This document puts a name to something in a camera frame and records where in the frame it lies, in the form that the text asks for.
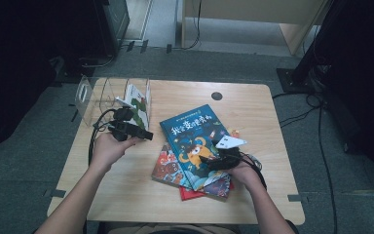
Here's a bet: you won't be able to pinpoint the long black floor cable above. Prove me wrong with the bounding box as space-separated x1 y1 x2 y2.
316 97 339 234

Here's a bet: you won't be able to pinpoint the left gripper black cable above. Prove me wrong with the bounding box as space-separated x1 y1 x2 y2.
87 108 118 167

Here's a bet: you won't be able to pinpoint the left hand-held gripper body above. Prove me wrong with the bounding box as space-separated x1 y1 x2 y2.
107 97 140 142

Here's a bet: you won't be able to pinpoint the person's beige trousers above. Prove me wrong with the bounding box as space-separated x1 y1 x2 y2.
110 222 242 234

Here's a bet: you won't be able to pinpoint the black computer tower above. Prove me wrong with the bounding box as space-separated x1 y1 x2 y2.
92 0 131 59

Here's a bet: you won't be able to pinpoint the red picture book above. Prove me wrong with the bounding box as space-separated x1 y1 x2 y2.
178 180 235 202

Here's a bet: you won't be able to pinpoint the black cable by tower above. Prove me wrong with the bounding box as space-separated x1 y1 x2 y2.
81 48 120 69

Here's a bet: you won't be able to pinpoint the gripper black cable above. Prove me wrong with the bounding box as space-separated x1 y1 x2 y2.
87 108 118 167
238 150 269 191

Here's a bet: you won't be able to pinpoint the person's left hand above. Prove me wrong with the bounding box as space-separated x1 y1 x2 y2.
91 132 142 173

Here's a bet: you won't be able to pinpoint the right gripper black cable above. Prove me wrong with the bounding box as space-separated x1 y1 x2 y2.
238 150 269 191

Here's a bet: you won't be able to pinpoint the light blue animals picture book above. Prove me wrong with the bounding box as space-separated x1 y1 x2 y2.
151 130 242 200

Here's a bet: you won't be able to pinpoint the light wooden cabinet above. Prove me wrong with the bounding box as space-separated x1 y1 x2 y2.
180 0 330 57

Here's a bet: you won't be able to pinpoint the white caterpillar picture book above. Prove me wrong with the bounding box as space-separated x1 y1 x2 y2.
123 83 150 131

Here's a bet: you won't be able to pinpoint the black tape strip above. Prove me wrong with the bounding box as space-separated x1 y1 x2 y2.
67 102 80 123

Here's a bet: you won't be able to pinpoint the black stand base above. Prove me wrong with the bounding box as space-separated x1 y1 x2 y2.
276 62 330 96

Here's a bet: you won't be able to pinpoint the clear acrylic book rack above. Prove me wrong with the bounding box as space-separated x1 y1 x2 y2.
75 76 153 131

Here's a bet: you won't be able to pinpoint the black hanging cable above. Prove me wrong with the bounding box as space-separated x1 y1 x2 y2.
169 0 204 52

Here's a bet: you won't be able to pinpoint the dark blue monster picture book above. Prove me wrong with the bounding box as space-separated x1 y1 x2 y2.
159 103 242 192

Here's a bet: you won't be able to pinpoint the dark curtain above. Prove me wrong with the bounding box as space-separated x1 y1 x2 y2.
0 0 111 157
300 0 374 179

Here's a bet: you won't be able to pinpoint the person's right hand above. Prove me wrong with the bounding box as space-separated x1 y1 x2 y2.
228 162 264 191

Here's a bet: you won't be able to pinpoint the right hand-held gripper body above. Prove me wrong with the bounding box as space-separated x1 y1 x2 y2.
208 136 248 171

